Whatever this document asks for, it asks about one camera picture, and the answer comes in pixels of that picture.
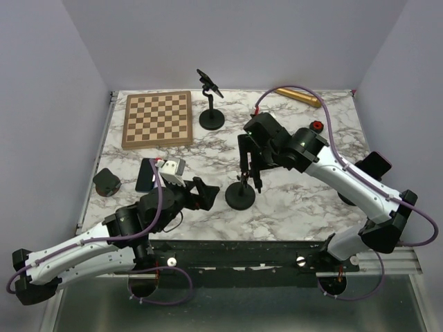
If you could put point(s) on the black phone blue edge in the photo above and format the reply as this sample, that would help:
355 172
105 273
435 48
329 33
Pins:
146 180

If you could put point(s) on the gold cylinder tube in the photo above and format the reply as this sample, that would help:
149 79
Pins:
299 96

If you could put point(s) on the black mounting rail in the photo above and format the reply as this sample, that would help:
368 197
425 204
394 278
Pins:
235 264

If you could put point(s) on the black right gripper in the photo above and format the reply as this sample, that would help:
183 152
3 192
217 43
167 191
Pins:
246 144

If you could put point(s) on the small black dark mount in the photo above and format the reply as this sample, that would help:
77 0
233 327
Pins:
106 183

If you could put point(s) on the black red knob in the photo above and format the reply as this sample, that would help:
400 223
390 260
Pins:
316 126

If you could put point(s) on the wooden chessboard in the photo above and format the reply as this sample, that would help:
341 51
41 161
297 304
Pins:
156 120

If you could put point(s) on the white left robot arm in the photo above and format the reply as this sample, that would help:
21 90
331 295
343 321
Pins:
119 244

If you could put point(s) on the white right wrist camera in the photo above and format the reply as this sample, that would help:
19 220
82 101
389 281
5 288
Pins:
259 110

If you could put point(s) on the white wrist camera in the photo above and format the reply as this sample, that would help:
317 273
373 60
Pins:
171 170
259 110

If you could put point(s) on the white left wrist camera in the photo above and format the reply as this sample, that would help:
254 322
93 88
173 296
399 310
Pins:
171 170

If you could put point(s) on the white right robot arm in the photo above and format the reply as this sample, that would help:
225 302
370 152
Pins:
387 210

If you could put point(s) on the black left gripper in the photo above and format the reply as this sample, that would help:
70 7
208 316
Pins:
205 198

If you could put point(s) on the black phone red case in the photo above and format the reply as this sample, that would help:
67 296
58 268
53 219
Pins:
374 165

